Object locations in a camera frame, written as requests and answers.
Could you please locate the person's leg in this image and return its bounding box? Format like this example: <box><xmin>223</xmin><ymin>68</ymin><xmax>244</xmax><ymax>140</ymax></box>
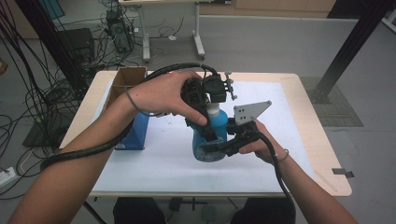
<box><xmin>231</xmin><ymin>197</ymin><xmax>296</xmax><ymax>224</ymax></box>
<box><xmin>112</xmin><ymin>197</ymin><xmax>166</xmax><ymax>224</ymax></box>

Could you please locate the white power strip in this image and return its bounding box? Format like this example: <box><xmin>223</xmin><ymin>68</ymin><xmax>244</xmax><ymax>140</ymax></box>
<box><xmin>0</xmin><ymin>166</ymin><xmax>18</xmax><ymax>189</ymax></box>

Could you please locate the wooden cabinet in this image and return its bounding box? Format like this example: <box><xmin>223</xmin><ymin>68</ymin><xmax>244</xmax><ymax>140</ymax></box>
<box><xmin>199</xmin><ymin>0</ymin><xmax>338</xmax><ymax>19</ymax></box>

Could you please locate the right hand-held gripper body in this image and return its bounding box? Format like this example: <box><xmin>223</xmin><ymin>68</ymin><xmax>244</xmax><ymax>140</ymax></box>
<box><xmin>226</xmin><ymin>100</ymin><xmax>273</xmax><ymax>147</ymax></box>

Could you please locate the thin right wrist band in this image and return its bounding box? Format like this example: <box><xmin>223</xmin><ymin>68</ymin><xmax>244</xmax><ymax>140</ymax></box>
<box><xmin>272</xmin><ymin>148</ymin><xmax>290</xmax><ymax>163</ymax></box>

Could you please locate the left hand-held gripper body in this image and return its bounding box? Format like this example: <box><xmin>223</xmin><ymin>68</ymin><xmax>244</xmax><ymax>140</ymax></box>
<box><xmin>180</xmin><ymin>70</ymin><xmax>238</xmax><ymax>125</ymax></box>

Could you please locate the thin left wrist band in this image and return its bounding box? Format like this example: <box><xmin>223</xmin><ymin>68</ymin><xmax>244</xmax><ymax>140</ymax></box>
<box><xmin>123</xmin><ymin>86</ymin><xmax>163</xmax><ymax>118</ymax></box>

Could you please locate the black metal post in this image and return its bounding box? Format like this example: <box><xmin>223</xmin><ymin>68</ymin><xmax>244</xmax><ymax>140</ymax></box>
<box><xmin>308</xmin><ymin>0</ymin><xmax>395</xmax><ymax>105</ymax></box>
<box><xmin>13</xmin><ymin>0</ymin><xmax>91</xmax><ymax>95</ymax></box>

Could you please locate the blue bottle with white cap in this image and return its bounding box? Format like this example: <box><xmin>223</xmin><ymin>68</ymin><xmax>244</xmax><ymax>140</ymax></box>
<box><xmin>191</xmin><ymin>102</ymin><xmax>230</xmax><ymax>163</ymax></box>

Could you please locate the person's left hand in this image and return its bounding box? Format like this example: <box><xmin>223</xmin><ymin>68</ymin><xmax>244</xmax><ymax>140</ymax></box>
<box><xmin>125</xmin><ymin>69</ymin><xmax>209</xmax><ymax>127</ymax></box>

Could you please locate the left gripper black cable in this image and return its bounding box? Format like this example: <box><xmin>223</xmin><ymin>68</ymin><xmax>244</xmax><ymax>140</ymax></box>
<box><xmin>40</xmin><ymin>63</ymin><xmax>220</xmax><ymax>172</ymax></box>

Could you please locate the tangle of black cables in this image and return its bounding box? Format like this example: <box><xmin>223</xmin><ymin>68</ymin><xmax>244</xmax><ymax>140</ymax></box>
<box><xmin>0</xmin><ymin>0</ymin><xmax>106</xmax><ymax>201</ymax></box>

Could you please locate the person's right leg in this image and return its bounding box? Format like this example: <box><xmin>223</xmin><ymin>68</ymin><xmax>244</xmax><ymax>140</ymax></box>
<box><xmin>231</xmin><ymin>197</ymin><xmax>296</xmax><ymax>224</ymax></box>

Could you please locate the grey tape piece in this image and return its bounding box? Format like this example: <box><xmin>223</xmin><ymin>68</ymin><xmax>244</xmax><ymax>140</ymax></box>
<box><xmin>331</xmin><ymin>167</ymin><xmax>356</xmax><ymax>179</ymax></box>

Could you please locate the blue cardboard box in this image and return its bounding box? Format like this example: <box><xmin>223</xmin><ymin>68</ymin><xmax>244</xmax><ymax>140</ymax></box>
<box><xmin>102</xmin><ymin>65</ymin><xmax>150</xmax><ymax>151</ymax></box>

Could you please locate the person's left leg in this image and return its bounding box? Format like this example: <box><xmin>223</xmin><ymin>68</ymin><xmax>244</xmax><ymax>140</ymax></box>
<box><xmin>112</xmin><ymin>197</ymin><xmax>166</xmax><ymax>224</ymax></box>

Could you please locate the black box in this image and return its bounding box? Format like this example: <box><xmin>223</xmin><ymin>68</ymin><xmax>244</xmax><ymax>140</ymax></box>
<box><xmin>58</xmin><ymin>27</ymin><xmax>96</xmax><ymax>63</ymax></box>

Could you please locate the black floor plate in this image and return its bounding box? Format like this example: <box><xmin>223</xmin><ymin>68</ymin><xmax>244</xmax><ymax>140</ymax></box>
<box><xmin>21</xmin><ymin>120</ymin><xmax>75</xmax><ymax>149</ymax></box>

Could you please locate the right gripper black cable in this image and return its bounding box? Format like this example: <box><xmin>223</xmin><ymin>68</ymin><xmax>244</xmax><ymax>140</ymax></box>
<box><xmin>255</xmin><ymin>130</ymin><xmax>297</xmax><ymax>224</ymax></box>

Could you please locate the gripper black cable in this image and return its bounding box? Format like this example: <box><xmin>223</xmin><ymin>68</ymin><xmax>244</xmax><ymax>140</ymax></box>
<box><xmin>40</xmin><ymin>63</ymin><xmax>220</xmax><ymax>172</ymax></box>
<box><xmin>255</xmin><ymin>130</ymin><xmax>297</xmax><ymax>224</ymax></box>

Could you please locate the white table mat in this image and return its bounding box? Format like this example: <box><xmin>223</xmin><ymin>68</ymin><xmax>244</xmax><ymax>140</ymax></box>
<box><xmin>92</xmin><ymin>79</ymin><xmax>316</xmax><ymax>193</ymax></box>

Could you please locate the white desk with legs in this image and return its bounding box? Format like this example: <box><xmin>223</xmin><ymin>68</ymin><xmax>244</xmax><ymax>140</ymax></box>
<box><xmin>118</xmin><ymin>0</ymin><xmax>233</xmax><ymax>63</ymax></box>

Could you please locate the blue panel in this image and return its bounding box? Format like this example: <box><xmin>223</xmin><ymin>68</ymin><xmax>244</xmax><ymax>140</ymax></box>
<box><xmin>38</xmin><ymin>0</ymin><xmax>66</xmax><ymax>21</ymax></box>

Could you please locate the person's right hand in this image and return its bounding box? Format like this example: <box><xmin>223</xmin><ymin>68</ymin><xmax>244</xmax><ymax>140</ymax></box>
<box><xmin>237</xmin><ymin>119</ymin><xmax>290</xmax><ymax>165</ymax></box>

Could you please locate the thin wrist band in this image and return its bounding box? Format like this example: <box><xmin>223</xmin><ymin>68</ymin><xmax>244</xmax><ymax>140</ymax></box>
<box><xmin>123</xmin><ymin>86</ymin><xmax>163</xmax><ymax>118</ymax></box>
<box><xmin>272</xmin><ymin>148</ymin><xmax>290</xmax><ymax>163</ymax></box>

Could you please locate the computer tower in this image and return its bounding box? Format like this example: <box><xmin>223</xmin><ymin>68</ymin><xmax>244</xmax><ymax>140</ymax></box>
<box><xmin>105</xmin><ymin>8</ymin><xmax>135</xmax><ymax>54</ymax></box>

